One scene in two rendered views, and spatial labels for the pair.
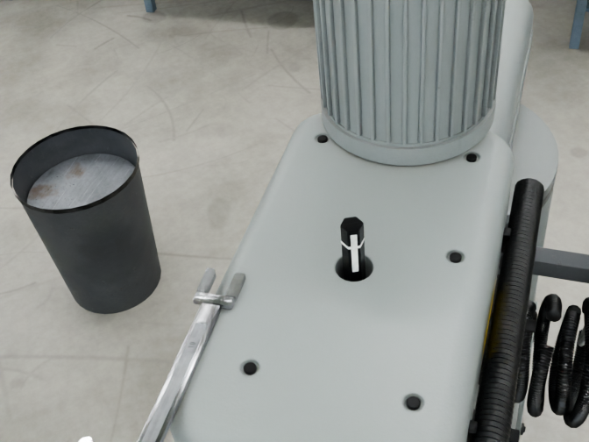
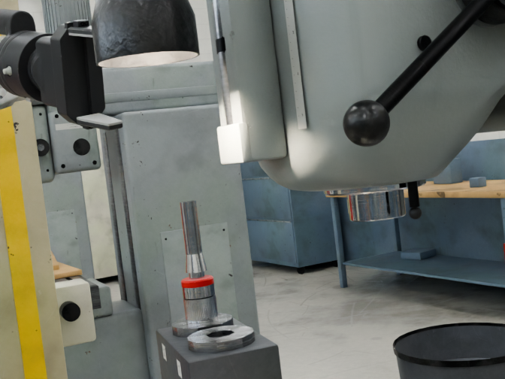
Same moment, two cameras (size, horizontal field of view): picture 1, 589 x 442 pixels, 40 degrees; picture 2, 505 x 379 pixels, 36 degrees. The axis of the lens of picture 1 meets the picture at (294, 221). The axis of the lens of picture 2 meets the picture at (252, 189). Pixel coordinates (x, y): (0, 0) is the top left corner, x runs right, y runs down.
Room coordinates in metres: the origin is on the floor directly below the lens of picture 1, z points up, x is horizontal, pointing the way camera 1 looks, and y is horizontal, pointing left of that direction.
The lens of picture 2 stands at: (-0.03, -0.39, 1.35)
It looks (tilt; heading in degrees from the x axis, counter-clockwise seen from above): 3 degrees down; 41
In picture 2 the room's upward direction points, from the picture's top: 7 degrees counter-clockwise
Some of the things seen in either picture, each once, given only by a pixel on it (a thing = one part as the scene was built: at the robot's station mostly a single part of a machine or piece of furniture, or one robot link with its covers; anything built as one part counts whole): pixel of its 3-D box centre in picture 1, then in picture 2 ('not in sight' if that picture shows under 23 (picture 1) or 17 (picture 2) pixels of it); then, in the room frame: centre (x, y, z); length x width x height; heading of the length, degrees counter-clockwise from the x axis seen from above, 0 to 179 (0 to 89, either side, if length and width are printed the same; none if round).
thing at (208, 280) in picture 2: not in sight; (197, 281); (0.75, 0.40, 1.17); 0.05 x 0.05 x 0.01
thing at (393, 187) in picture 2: not in sight; (373, 184); (0.52, -0.05, 1.31); 0.09 x 0.09 x 0.01
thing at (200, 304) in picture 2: not in sight; (200, 302); (0.75, 0.40, 1.14); 0.05 x 0.05 x 0.05
